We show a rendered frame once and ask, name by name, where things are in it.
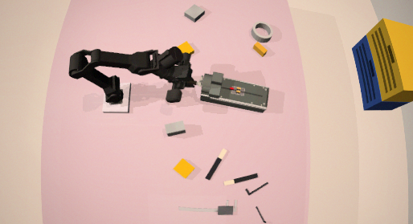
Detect dark grey hollow cylinder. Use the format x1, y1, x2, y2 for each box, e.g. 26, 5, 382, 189
251, 21, 273, 43

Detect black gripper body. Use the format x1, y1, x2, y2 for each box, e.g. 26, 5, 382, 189
159, 52, 191, 103

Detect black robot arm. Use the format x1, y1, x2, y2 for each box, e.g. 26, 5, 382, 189
69, 47, 193, 104

